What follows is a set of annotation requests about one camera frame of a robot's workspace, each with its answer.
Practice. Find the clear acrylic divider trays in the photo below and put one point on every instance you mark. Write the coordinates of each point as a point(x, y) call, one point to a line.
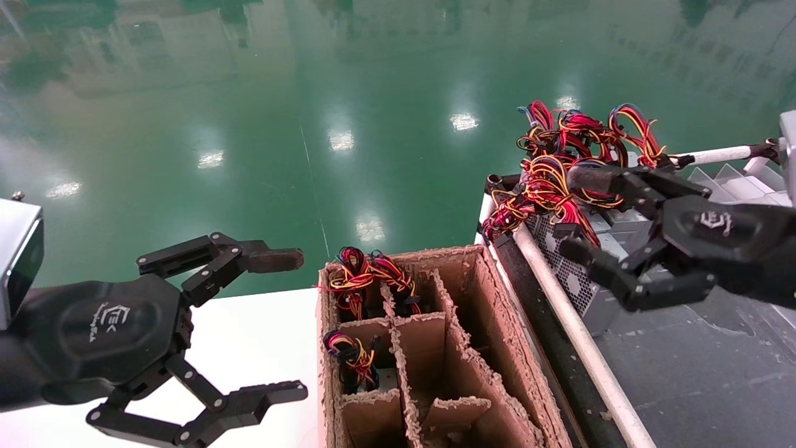
point(734, 186)

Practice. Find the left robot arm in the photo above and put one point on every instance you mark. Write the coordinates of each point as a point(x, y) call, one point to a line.
point(9, 379)

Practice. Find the black pipe joint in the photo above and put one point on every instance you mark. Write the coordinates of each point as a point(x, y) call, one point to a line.
point(768, 149)
point(500, 183)

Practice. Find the brown cardboard box with dividers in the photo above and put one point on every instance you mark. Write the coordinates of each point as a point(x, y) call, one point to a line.
point(472, 323)

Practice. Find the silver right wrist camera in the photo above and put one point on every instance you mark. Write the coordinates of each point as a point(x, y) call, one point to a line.
point(790, 149)

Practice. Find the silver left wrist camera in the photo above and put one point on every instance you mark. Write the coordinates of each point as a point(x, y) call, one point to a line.
point(15, 249)

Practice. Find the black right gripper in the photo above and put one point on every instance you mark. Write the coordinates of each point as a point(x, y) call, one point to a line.
point(727, 236)

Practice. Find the white pipe leg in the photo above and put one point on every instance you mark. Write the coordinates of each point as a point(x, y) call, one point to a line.
point(486, 218)

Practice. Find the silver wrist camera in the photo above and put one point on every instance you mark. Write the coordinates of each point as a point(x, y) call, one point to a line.
point(790, 149)
point(15, 249)

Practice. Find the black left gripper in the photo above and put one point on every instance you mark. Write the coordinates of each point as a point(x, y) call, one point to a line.
point(99, 336)

